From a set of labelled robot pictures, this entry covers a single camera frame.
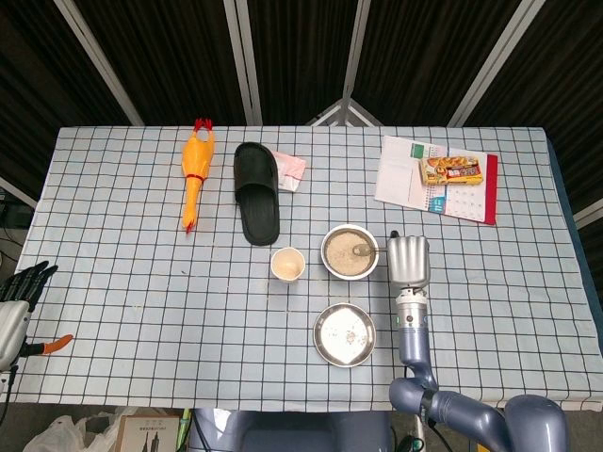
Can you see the white plastic bag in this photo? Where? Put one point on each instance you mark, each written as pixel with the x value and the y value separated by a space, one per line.
pixel 56 435

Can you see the steel bowl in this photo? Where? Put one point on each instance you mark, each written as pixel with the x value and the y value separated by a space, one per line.
pixel 344 334
pixel 372 270

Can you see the yellow curry box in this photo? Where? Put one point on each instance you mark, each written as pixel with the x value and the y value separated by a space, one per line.
pixel 452 170

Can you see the uncooked white rice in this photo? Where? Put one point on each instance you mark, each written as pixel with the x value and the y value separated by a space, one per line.
pixel 341 256

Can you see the pink white plastic packet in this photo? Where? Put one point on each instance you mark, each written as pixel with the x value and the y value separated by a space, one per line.
pixel 292 169

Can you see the white paper cup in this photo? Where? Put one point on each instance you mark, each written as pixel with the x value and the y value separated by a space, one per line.
pixel 287 266

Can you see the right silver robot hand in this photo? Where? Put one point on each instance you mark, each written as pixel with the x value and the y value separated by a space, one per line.
pixel 410 261

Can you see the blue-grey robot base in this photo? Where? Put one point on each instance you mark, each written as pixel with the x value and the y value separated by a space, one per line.
pixel 292 433

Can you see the white metal screen foot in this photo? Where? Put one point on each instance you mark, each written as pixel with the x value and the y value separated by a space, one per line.
pixel 346 113

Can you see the black equipment box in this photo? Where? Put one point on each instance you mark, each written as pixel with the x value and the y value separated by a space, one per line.
pixel 16 216

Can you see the metal spoon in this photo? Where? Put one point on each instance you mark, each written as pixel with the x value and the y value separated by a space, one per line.
pixel 362 250

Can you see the brown cardboard box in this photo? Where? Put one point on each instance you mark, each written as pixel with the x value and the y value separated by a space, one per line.
pixel 146 435

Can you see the black folding screen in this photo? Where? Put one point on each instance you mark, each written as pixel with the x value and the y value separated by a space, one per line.
pixel 301 47

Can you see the black rubber slipper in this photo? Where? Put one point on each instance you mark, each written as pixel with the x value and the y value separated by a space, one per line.
pixel 259 207

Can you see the yellow rubber chicken toy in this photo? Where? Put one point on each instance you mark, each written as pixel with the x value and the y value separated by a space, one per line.
pixel 198 157

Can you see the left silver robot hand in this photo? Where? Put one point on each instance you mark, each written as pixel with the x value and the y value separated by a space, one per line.
pixel 9 325

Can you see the white red desk calendar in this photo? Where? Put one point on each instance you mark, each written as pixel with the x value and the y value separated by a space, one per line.
pixel 398 174

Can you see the blue checked tablecloth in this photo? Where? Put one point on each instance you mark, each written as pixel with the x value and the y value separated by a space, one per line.
pixel 141 282

